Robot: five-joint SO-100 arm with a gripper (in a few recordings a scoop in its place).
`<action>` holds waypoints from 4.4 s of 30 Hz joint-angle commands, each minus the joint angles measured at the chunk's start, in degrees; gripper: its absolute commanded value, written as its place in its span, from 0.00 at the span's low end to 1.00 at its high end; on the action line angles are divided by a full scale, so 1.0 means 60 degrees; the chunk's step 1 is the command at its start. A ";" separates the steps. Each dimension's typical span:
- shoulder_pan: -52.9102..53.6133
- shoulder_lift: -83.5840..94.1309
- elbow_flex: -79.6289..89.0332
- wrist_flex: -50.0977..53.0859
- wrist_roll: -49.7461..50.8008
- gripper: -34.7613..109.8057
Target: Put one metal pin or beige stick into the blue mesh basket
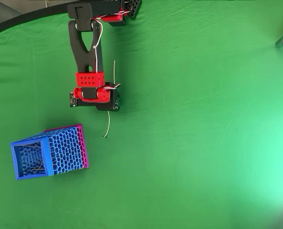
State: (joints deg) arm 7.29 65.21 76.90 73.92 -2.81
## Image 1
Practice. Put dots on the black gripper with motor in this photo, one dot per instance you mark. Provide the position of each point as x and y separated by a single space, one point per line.
114 105

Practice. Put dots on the black perforated arm base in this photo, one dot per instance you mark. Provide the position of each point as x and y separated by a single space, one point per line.
134 8

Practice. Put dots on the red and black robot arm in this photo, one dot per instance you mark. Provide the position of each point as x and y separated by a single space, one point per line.
84 59

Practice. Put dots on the blue and magenta mesh basket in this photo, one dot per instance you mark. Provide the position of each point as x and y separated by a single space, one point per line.
65 148

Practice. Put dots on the green cloth with black border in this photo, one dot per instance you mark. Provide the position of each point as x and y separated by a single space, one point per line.
179 119

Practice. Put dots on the dark grey chair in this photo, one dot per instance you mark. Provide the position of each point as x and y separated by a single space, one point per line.
0 9

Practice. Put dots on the small camera board on bracket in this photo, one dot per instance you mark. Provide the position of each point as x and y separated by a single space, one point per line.
72 99

